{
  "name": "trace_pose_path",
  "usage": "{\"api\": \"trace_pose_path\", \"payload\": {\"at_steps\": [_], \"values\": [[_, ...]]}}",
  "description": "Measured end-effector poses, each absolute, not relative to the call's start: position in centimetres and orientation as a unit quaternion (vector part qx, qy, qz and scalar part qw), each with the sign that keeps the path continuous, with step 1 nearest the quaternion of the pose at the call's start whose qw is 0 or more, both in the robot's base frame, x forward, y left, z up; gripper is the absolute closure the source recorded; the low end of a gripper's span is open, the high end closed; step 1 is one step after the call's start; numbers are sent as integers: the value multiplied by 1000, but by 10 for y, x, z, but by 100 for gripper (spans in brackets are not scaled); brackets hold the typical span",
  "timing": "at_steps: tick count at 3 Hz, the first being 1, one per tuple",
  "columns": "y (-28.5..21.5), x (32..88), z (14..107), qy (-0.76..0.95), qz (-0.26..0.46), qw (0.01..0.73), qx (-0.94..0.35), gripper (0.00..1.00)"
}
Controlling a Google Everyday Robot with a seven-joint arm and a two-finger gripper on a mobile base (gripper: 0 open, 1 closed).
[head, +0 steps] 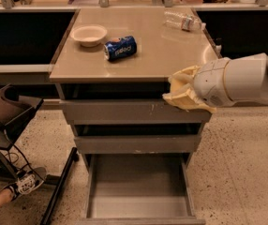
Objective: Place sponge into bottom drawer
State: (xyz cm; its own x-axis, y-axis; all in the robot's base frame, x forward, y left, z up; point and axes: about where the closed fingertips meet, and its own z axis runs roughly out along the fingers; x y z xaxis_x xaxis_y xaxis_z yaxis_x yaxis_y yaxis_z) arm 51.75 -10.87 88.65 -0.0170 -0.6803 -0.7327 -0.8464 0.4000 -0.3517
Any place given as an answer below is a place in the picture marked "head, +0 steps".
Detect grey drawer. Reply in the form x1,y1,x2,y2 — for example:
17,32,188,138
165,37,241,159
74,135,201,154
60,99,212,125

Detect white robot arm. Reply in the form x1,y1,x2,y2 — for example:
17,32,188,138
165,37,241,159
162,52,268,113

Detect grey top drawer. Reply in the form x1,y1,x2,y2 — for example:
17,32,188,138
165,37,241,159
60,99,212,125

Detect clear plastic water bottle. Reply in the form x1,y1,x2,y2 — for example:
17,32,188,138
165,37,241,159
164,10,205,32

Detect grey middle drawer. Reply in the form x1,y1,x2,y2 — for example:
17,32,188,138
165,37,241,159
74,135,201,154

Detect open bottom drawer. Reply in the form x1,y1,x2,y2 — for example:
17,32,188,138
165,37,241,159
77,154,206,225

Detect white paper bowl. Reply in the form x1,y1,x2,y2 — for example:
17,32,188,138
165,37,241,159
70,24,108,48

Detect black cable on floor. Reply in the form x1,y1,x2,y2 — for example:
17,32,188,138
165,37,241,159
3,143,32,173

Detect grey drawer cabinet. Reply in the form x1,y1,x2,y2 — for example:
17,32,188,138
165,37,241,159
48,6,222,225

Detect yellow sponge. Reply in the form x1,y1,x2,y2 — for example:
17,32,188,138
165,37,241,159
171,73,193,92

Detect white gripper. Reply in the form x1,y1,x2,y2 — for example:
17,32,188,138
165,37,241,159
162,58,234,113

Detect blue pepsi can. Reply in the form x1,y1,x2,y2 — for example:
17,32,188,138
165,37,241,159
104,36,137,61

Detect black and white sneaker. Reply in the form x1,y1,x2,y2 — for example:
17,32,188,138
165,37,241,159
7,167,47,201

